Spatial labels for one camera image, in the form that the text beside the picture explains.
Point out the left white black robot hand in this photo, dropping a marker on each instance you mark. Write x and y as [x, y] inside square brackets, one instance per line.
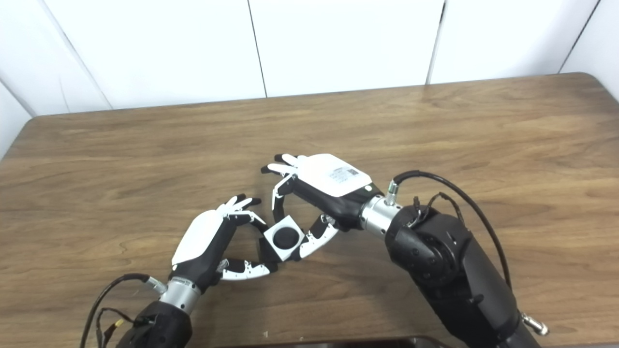
[200, 237]

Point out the dark robot torso edge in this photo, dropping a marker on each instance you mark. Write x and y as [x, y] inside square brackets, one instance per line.
[338, 344]

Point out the black peg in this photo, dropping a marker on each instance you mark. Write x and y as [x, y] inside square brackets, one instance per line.
[285, 237]

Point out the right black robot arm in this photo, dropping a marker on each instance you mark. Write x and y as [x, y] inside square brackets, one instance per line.
[449, 270]

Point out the white square piece with hole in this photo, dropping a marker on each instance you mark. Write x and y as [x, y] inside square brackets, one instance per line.
[279, 254]

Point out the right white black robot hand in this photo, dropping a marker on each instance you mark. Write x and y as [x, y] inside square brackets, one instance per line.
[329, 179]

